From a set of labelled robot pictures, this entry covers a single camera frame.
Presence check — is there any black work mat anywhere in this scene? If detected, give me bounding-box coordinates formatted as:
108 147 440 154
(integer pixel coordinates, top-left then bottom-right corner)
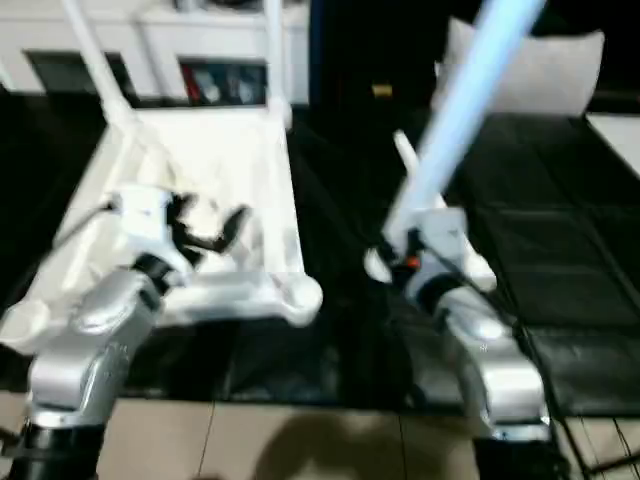
0 90 640 421

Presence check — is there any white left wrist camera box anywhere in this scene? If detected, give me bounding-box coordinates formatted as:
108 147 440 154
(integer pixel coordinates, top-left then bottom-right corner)
108 188 197 293

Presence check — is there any grey cushion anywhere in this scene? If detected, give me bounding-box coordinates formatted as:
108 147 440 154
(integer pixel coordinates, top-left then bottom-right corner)
435 18 607 119

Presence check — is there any white sheet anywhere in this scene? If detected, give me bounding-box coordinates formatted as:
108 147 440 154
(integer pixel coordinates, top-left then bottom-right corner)
585 112 640 181

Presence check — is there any white plastic table leg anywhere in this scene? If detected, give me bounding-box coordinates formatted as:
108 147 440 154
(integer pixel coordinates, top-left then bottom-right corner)
363 130 421 285
60 0 139 129
264 0 294 129
383 0 547 241

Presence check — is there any white plastic table top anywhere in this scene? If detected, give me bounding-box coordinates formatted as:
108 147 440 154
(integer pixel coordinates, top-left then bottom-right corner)
0 100 324 353

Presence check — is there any white glass-door sideboard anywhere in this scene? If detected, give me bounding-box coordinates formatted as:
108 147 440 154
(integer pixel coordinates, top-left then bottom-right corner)
0 0 311 106

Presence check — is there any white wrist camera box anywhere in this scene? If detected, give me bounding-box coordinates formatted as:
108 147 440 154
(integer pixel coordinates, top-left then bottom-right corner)
405 208 497 301
108 188 197 293

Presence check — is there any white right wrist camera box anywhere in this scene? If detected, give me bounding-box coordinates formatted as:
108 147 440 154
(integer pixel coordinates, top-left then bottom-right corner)
405 208 497 301

